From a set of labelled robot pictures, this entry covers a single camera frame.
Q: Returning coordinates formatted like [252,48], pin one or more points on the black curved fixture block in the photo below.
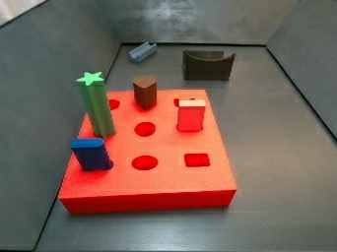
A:
[207,65]

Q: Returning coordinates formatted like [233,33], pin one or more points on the red shape sorter board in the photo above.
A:
[165,169]

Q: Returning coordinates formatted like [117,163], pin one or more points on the brown rounded triangle peg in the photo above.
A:
[145,91]

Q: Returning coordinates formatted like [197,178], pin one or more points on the light blue arch object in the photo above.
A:
[142,52]

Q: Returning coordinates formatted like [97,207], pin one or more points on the red square block peg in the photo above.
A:
[192,114]

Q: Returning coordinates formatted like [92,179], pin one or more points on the green star prism peg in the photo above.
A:
[94,93]

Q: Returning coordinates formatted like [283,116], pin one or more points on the dark blue rounded peg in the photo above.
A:
[92,154]

